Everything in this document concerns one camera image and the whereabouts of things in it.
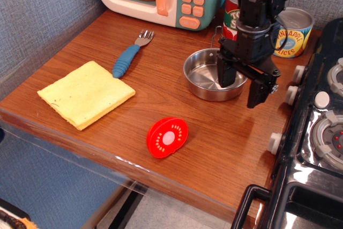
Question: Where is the white stove knob upper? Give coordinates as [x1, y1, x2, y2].
[292, 65, 306, 85]

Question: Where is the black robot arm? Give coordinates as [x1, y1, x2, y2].
[217, 0, 286, 108]

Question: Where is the small metal pot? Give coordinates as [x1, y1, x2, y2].
[183, 25, 249, 102]

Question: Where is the pineapple slices can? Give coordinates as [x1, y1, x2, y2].
[273, 7, 314, 58]

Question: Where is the white stove knob middle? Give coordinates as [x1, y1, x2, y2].
[285, 86, 299, 106]

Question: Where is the white stove knob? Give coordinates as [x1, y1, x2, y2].
[292, 65, 306, 85]
[267, 132, 282, 155]
[285, 86, 299, 106]

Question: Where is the orange fuzzy object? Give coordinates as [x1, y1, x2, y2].
[1, 208, 38, 229]

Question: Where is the black toy stove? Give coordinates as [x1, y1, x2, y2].
[232, 18, 342, 228]

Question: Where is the tomato sauce can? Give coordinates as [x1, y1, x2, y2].
[223, 0, 240, 40]

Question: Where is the white stove knob lower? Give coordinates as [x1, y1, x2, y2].
[267, 132, 282, 155]

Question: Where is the red toy tomato half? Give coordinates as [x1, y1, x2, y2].
[146, 117, 189, 158]

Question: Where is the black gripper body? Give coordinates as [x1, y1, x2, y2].
[218, 23, 281, 88]

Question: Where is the yellow folded cloth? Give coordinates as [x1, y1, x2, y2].
[37, 61, 136, 131]

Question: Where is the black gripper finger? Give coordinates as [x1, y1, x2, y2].
[217, 54, 236, 88]
[247, 76, 276, 108]

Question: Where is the blue handled fork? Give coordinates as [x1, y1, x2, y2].
[112, 29, 154, 78]

